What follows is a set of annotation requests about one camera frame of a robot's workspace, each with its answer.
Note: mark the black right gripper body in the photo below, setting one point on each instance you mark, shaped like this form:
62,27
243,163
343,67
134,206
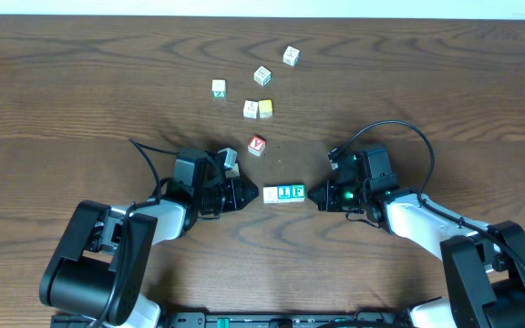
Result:
344,197

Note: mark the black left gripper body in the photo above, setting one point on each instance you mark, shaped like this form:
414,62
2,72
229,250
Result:
218,192

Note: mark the green letter F block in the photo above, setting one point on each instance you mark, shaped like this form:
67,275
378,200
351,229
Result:
298,193

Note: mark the white letter Y block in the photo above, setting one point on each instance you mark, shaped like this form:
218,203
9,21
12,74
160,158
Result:
270,195

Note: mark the blue letter L block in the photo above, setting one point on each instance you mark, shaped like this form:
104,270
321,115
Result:
284,194

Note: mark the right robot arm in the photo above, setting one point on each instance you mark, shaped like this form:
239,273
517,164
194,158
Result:
484,264

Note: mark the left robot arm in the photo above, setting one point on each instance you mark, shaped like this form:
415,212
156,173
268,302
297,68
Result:
99,264

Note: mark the yellow-edged picture block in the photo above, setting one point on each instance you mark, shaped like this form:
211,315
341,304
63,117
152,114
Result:
234,172

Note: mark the red letter A block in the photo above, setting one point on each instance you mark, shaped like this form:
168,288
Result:
257,146

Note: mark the white picture block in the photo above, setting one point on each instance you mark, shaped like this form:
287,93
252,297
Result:
250,109

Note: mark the yellow block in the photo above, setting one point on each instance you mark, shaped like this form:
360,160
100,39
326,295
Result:
265,108

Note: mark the white block green side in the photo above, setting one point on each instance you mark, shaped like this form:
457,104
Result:
218,88

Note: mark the white block teal side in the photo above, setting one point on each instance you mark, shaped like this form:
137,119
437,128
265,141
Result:
262,76

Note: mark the white block top right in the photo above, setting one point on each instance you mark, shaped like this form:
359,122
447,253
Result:
291,56

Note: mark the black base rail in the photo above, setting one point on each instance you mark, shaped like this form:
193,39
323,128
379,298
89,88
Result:
249,320

